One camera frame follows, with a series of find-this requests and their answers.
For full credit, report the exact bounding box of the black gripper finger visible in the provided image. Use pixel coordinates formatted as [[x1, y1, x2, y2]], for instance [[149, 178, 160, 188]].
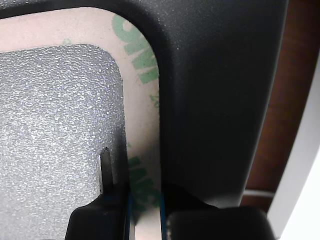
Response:
[[65, 146, 135, 240], [159, 182, 277, 240]]

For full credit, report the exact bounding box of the beige rectangular adhesive frame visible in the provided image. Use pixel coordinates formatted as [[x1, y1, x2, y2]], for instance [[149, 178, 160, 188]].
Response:
[[0, 6, 163, 240]]

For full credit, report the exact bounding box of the dark gray textured mat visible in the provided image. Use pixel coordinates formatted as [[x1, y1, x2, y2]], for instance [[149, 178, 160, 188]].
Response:
[[0, 0, 290, 240]]

